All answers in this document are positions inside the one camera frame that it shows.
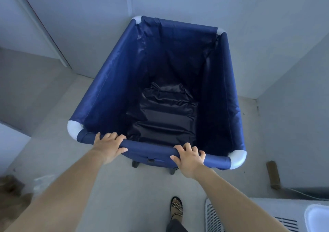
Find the person's left hand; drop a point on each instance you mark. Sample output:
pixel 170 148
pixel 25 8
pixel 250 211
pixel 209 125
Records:
pixel 106 148

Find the person's right hand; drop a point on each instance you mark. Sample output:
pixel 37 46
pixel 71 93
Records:
pixel 190 162

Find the person's left thumb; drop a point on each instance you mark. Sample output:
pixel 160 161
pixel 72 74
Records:
pixel 122 151

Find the person's left little finger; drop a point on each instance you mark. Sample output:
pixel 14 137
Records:
pixel 97 137

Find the person's right middle finger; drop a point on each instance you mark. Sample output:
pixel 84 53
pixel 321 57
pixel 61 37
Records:
pixel 187 147

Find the person's left middle finger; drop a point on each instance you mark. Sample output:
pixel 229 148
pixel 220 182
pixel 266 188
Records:
pixel 113 136

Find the person's right thumb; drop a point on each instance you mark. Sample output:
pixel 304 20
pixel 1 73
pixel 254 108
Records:
pixel 175 159

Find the person's right little finger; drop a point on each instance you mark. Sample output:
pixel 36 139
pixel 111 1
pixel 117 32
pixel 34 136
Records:
pixel 202 156

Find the blue fabric laundry cart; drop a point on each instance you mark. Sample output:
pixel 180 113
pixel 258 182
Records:
pixel 108 90

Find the person's right forearm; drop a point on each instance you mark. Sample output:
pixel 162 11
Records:
pixel 231 203

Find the person's left forearm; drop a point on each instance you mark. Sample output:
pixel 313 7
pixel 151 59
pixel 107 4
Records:
pixel 59 195

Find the black plastic bag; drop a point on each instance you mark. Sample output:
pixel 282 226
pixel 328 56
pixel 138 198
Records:
pixel 164 113

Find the black woven sandal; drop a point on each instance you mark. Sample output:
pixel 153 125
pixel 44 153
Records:
pixel 176 208

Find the dark trouser leg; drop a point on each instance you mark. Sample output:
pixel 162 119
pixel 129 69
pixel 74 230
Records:
pixel 176 226

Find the clear plastic bag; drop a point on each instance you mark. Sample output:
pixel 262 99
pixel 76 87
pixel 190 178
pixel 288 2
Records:
pixel 45 184

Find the brown wooden block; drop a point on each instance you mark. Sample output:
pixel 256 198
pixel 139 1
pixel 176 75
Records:
pixel 273 174

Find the white vented appliance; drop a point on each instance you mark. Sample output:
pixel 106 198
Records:
pixel 257 213

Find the grey door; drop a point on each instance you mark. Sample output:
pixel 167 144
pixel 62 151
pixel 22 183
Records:
pixel 84 26

